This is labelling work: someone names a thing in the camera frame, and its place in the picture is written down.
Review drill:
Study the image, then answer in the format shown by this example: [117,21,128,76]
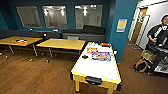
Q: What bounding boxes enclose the cardboard box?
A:
[140,49,155,62]

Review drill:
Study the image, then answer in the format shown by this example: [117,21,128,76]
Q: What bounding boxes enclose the red yellow board game box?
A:
[86,46,99,55]

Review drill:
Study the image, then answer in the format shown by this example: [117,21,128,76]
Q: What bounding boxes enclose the grey sofa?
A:
[61,33,106,44]

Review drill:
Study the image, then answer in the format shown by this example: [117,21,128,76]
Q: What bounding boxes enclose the white gaming table yellow frame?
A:
[69,41,123,94]

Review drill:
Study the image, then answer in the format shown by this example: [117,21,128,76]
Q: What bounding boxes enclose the wooden table with red item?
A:
[0,35,44,58]

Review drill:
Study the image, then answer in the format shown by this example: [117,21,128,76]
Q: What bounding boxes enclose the small black bowl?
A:
[81,55,89,60]

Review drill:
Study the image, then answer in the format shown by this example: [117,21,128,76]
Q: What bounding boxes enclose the black cushion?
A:
[81,24,106,35]

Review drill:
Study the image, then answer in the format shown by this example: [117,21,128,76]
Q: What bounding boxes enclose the black wheeled cart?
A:
[146,44,168,75]

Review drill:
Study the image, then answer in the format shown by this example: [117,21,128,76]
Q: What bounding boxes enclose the narrow wall window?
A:
[15,5,43,28]

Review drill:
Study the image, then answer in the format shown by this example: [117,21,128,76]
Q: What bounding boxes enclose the large wooden table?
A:
[35,38,87,63]

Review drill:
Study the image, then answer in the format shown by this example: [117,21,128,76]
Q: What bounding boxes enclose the red orange item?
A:
[15,39,28,45]

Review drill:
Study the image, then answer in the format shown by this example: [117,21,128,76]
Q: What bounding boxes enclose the wall window with light reflections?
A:
[41,4,68,29]

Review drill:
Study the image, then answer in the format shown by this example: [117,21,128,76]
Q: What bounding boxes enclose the wide wall window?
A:
[73,3,104,30]

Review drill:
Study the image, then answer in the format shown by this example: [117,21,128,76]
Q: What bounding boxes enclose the dark low bench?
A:
[0,29,63,41]

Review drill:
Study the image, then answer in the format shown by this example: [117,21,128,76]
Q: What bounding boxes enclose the person in black shirt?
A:
[146,14,168,51]

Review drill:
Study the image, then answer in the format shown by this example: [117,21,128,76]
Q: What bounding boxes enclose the yellow poster blue frame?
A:
[115,18,128,34]

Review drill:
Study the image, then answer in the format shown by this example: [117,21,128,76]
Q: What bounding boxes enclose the red black item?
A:
[101,42,112,48]

